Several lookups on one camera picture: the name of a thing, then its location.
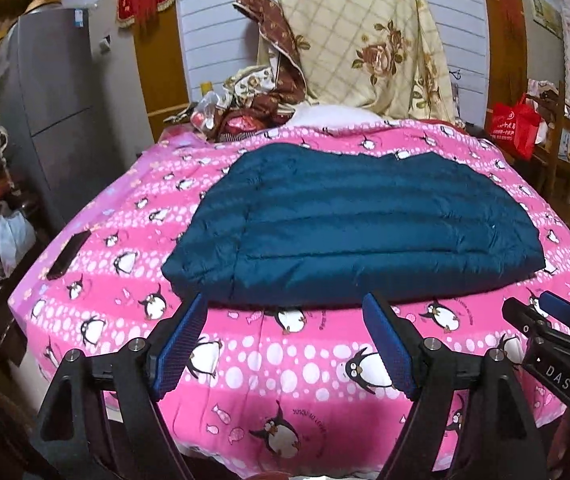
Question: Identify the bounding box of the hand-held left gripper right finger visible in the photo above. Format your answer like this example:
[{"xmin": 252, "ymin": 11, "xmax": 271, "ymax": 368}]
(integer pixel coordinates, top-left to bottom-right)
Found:
[{"xmin": 362, "ymin": 291, "xmax": 550, "ymax": 480}]

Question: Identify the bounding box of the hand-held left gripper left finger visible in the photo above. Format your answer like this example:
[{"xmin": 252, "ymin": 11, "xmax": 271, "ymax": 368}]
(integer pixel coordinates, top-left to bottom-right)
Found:
[{"xmin": 29, "ymin": 291, "xmax": 209, "ymax": 480}]

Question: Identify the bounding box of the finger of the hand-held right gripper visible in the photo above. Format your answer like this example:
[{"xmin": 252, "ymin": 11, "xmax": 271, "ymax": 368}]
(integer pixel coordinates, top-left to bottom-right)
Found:
[
  {"xmin": 502, "ymin": 297, "xmax": 552, "ymax": 342},
  {"xmin": 539, "ymin": 291, "xmax": 570, "ymax": 332}
]

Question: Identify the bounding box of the dark blue padded jacket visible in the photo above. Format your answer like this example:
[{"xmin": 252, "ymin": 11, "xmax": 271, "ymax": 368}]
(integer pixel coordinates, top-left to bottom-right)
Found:
[{"xmin": 161, "ymin": 142, "xmax": 544, "ymax": 308}]

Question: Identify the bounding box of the pink penguin print blanket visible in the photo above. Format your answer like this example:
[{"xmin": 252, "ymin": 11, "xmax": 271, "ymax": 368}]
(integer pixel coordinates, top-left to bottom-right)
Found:
[{"xmin": 7, "ymin": 117, "xmax": 570, "ymax": 478}]

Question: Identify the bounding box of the black smartphone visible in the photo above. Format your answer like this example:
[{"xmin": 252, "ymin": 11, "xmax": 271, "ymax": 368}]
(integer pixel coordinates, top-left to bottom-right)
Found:
[{"xmin": 46, "ymin": 231, "xmax": 92, "ymax": 281}]

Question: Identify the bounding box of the wooden chair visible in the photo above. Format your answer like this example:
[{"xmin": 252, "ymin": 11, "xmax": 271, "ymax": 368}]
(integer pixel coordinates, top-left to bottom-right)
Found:
[{"xmin": 526, "ymin": 79, "xmax": 570, "ymax": 228}]

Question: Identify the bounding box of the red plastic bag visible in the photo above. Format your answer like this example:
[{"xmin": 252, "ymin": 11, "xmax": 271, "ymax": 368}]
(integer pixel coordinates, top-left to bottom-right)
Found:
[{"xmin": 486, "ymin": 92, "xmax": 542, "ymax": 159}]

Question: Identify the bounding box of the white plastic bag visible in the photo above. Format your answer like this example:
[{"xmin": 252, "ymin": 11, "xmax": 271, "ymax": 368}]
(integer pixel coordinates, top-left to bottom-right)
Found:
[{"xmin": 0, "ymin": 209, "xmax": 36, "ymax": 272}]

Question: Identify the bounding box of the red patterned packet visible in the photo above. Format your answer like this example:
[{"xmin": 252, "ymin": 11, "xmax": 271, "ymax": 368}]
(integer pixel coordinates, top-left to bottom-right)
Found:
[{"xmin": 226, "ymin": 114, "xmax": 262, "ymax": 137}]

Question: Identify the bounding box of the clear plastic bag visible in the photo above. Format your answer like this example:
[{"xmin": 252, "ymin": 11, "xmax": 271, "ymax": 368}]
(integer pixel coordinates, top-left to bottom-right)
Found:
[{"xmin": 191, "ymin": 89, "xmax": 232, "ymax": 132}]

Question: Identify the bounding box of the white pillow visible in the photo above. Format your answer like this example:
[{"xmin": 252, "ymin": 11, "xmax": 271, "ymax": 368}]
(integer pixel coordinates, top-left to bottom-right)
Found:
[{"xmin": 289, "ymin": 103, "xmax": 382, "ymax": 129}]

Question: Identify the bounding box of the grey refrigerator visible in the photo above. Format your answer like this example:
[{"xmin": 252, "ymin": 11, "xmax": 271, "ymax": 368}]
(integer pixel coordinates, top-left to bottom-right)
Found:
[{"xmin": 2, "ymin": 5, "xmax": 156, "ymax": 233}]

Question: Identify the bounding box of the crumpled brown floral cloth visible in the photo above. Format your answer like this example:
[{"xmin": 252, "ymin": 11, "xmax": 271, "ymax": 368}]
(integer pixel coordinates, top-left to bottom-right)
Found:
[{"xmin": 216, "ymin": 65, "xmax": 296, "ymax": 137}]

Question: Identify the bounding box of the brown wooden door panel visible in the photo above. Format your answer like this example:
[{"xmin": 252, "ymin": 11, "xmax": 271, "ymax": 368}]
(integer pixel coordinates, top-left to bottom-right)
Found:
[
  {"xmin": 479, "ymin": 0, "xmax": 529, "ymax": 127},
  {"xmin": 134, "ymin": 7, "xmax": 192, "ymax": 142}
]

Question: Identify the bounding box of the cream floral hanging quilt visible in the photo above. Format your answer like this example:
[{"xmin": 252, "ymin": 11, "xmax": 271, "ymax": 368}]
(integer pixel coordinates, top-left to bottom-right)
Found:
[{"xmin": 234, "ymin": 0, "xmax": 459, "ymax": 124}]

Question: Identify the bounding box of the framed wall picture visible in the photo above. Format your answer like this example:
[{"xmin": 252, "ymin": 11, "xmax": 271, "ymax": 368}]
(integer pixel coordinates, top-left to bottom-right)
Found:
[{"xmin": 531, "ymin": 0, "xmax": 564, "ymax": 39}]

